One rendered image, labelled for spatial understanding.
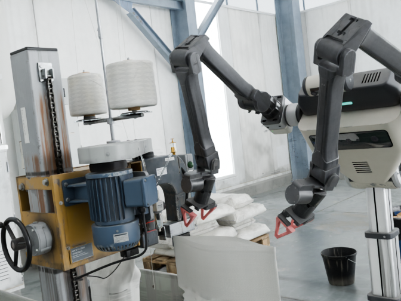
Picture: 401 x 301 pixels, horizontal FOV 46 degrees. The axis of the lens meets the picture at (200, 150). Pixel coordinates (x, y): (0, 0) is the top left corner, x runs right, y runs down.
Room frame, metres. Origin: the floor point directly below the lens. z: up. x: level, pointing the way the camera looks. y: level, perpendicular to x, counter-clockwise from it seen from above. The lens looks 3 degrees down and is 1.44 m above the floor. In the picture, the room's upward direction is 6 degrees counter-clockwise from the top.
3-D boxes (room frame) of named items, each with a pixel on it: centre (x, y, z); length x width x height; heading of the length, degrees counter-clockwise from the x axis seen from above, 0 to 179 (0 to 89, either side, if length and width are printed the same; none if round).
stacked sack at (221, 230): (4.78, 0.07, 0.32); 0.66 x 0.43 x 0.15; 140
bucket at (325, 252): (3.96, -1.06, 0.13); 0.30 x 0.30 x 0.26
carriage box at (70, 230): (1.71, 0.46, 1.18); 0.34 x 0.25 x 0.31; 138
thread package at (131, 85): (1.65, 0.21, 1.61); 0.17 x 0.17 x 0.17
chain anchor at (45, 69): (1.59, 0.47, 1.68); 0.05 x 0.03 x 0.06; 138
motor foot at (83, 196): (1.56, 0.39, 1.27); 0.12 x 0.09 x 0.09; 138
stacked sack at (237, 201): (5.40, -0.17, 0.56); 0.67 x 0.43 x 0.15; 48
